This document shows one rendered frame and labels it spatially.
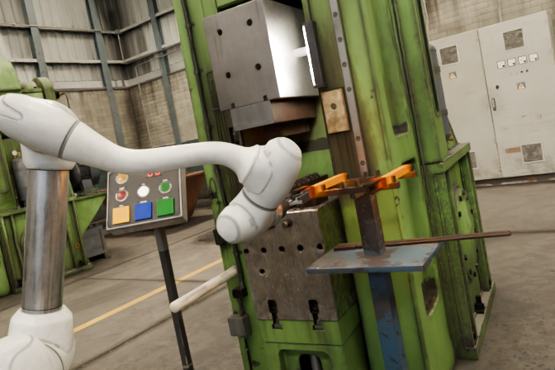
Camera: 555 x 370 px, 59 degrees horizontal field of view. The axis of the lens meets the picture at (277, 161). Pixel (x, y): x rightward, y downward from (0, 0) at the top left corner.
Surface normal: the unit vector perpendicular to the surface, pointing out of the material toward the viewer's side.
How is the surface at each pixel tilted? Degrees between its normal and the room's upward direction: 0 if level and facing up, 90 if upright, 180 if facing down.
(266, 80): 90
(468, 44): 90
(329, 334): 90
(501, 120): 91
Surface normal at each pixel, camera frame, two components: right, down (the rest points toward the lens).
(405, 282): -0.48, 0.14
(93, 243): 0.73, -0.11
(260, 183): -0.15, 0.39
